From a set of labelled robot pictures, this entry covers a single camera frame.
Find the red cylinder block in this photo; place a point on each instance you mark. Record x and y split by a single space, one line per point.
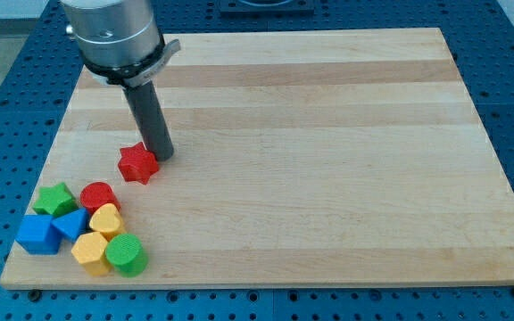
97 194

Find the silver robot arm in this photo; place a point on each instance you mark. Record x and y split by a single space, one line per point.
121 45

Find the yellow heart block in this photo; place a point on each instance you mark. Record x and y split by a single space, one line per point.
108 221

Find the red star block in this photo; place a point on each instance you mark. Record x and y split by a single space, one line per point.
137 164

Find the green star block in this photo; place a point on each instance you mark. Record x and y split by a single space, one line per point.
55 200

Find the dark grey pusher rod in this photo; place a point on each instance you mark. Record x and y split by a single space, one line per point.
147 112

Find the wooden board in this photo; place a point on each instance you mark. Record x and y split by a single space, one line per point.
340 158

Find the blue cube block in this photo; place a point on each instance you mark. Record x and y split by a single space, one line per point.
38 236

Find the green cylinder block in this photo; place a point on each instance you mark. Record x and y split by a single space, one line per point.
127 255

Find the blue triangle block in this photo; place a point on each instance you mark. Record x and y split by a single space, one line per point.
72 225

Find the yellow hexagon block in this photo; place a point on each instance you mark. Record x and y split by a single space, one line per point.
89 252

